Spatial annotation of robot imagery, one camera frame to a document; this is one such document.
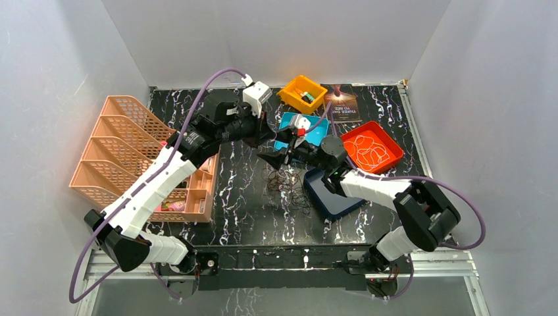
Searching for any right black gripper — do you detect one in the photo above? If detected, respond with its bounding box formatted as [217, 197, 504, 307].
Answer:
[257, 124, 331, 172]

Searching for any cable bundle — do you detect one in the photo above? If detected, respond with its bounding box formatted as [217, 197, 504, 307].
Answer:
[263, 167, 313, 215]

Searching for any cyan square tray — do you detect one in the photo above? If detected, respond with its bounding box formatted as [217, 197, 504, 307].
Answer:
[274, 112, 329, 151]

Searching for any white cable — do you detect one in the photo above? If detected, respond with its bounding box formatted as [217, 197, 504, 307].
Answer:
[351, 134, 390, 169]

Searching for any orange square tray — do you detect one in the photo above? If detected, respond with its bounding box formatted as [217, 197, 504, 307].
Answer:
[340, 121, 404, 174]

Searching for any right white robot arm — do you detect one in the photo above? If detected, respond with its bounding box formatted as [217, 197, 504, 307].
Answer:
[257, 129, 461, 273]

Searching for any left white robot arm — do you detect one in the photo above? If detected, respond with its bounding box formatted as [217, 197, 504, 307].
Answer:
[84, 88, 274, 274]

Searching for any yellow plastic bin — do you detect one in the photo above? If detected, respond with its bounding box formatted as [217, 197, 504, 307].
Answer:
[277, 75, 327, 115]

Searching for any navy square tray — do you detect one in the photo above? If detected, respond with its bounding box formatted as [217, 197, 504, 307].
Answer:
[303, 169, 367, 221]

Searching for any dark paperback book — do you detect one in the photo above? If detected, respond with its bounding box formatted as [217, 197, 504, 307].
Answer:
[322, 84, 362, 123]

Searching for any peach compartment organizer tray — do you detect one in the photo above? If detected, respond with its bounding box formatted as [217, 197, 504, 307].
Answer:
[150, 148, 222, 224]

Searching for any pink eraser pack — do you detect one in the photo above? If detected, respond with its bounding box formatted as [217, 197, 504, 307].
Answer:
[156, 200, 186, 213]

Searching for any peach mesh file rack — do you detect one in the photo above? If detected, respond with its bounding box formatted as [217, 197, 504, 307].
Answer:
[69, 95, 175, 209]

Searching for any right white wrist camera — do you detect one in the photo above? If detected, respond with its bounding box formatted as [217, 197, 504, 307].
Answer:
[289, 114, 311, 147]

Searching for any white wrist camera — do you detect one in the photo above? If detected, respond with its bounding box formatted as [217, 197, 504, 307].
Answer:
[289, 114, 311, 147]
[241, 74, 272, 119]

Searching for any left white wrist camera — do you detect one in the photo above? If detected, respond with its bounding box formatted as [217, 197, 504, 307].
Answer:
[241, 74, 272, 119]

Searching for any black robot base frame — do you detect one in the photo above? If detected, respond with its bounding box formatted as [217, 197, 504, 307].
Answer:
[155, 245, 414, 299]

